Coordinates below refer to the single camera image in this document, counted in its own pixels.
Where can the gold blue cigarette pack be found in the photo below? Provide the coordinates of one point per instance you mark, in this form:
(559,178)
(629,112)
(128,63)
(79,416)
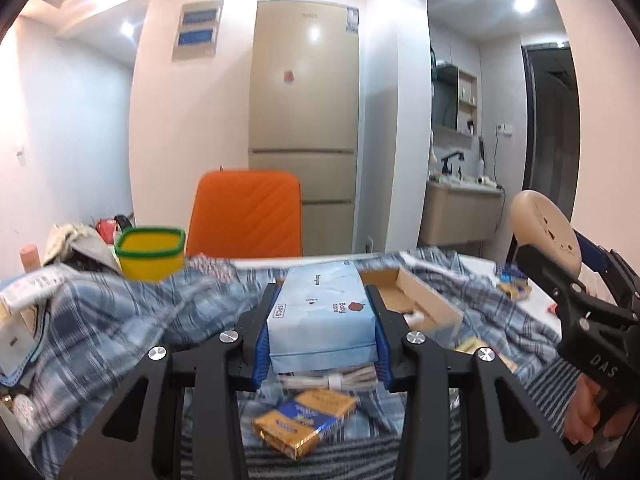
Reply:
(298,425)

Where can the right hand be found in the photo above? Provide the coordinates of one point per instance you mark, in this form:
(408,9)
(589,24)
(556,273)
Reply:
(583,414)

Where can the white book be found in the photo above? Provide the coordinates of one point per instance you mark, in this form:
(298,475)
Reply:
(31,288)

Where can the blue plaid cloth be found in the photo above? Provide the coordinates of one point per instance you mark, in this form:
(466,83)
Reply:
(101,325)

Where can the orange chair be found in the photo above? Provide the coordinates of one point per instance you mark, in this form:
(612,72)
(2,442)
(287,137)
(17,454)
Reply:
(246,214)

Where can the wall electrical panel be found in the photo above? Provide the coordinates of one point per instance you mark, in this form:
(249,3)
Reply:
(197,32)

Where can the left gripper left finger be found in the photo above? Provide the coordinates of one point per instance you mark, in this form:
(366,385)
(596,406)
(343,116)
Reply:
(137,435)

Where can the beige round cushion pad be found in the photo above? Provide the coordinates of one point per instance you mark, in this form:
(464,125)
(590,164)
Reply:
(536,220)

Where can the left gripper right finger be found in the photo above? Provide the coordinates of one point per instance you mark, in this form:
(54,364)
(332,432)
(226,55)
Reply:
(503,434)

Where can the white hair dryer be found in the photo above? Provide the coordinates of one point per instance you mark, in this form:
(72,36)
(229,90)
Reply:
(487,181)

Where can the gold cigarette pack on table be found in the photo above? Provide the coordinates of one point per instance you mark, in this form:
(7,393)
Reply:
(517,291)

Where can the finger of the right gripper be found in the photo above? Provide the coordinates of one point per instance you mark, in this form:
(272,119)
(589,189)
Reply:
(569,294)
(620,279)

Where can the dark blue box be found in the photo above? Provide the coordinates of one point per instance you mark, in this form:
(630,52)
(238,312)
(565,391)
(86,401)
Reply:
(509,273)

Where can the mirror cabinet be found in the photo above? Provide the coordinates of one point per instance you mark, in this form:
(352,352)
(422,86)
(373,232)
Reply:
(455,101)

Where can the pile of clothes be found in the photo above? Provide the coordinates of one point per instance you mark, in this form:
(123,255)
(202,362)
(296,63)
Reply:
(80,247)

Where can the pink bottle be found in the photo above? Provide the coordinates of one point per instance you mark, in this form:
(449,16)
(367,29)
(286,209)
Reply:
(30,258)

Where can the bathroom vanity cabinet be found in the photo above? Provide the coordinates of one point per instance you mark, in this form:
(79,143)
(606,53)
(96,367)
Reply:
(458,214)

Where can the yellow green-rimmed basket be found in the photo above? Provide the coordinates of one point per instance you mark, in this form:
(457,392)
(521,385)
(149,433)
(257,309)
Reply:
(150,253)

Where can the black faucet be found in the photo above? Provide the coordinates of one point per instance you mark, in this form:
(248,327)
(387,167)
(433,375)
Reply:
(446,166)

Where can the cardboard tray box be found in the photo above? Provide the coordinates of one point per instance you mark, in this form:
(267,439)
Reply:
(403,292)

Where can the beige refrigerator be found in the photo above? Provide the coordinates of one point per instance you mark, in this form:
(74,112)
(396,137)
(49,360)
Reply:
(304,112)

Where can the white black small brush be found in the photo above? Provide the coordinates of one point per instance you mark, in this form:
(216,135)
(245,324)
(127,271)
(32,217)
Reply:
(416,318)

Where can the light blue tissue pack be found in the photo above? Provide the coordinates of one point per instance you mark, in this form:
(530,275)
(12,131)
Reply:
(322,320)

